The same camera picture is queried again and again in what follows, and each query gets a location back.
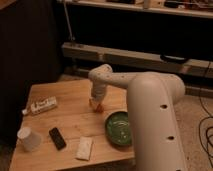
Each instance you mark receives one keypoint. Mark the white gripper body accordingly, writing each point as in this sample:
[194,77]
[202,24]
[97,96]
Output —
[98,91]

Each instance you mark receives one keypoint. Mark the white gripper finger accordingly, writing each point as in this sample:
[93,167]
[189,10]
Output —
[92,103]

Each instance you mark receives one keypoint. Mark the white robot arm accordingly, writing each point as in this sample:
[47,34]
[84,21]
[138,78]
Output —
[150,99]

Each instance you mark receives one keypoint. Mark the wooden table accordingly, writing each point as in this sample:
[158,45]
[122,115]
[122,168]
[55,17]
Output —
[73,118]

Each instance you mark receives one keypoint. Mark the green bowl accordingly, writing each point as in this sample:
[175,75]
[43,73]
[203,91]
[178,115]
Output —
[117,128]

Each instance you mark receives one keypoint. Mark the white sponge block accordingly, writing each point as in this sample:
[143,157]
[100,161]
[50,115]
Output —
[84,148]

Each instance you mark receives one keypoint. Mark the white paper cup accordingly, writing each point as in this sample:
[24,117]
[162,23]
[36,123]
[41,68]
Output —
[30,139]

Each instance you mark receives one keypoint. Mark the metal lamp pole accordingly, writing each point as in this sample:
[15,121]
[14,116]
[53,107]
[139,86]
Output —
[72,38]

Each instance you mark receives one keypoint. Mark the grey metal bench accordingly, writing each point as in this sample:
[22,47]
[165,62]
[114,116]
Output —
[132,58]

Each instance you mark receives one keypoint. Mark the white upper shelf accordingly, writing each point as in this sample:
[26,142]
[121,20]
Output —
[140,8]

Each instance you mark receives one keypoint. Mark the black handle object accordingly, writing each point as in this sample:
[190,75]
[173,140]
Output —
[172,59]

